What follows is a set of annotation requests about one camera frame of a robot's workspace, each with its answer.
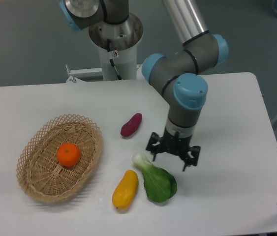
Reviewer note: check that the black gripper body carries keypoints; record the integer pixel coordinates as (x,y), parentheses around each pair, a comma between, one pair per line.
(175,144)

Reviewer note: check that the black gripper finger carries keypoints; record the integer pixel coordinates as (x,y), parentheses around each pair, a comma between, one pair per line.
(190,156)
(155,145)

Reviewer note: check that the orange fruit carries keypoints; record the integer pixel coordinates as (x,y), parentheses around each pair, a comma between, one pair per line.
(68,154)

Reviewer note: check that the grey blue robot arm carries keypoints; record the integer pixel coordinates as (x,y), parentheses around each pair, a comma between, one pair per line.
(177,79)

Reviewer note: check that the woven wicker basket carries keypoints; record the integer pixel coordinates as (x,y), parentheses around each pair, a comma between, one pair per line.
(39,173)

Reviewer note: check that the purple sweet potato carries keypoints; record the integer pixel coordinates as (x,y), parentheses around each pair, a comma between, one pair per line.
(129,128)

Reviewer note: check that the green bok choy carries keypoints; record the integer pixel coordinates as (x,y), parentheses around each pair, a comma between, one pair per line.
(159,184)

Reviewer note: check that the yellow mango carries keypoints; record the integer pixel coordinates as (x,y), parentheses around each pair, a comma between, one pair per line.
(126,190)

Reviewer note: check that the white bracket frame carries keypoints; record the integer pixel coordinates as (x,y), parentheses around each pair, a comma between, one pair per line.
(86,75)

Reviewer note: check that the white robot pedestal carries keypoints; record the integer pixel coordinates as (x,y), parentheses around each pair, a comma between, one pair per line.
(117,47)

